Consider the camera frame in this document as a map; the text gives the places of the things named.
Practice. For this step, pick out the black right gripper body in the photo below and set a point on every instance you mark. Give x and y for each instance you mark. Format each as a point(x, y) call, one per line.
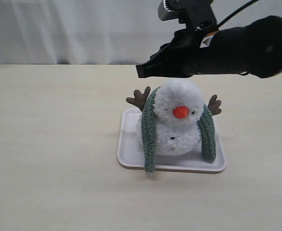
point(198, 53)

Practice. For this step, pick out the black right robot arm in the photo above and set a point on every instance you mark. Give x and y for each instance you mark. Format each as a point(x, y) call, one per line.
point(253, 49)

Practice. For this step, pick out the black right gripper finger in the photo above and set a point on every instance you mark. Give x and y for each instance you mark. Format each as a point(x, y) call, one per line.
point(157, 62)
point(145, 72)

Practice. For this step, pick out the white plush snowman toy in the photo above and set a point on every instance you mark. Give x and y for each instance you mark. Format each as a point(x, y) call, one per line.
point(139, 97)

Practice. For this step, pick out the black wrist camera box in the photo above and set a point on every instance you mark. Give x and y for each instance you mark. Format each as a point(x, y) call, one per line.
point(193, 13)

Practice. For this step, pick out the green fluffy scarf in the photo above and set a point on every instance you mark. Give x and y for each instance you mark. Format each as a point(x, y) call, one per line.
point(174, 123)

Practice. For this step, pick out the white plastic tray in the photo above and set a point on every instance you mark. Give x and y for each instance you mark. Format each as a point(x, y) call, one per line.
point(130, 153)

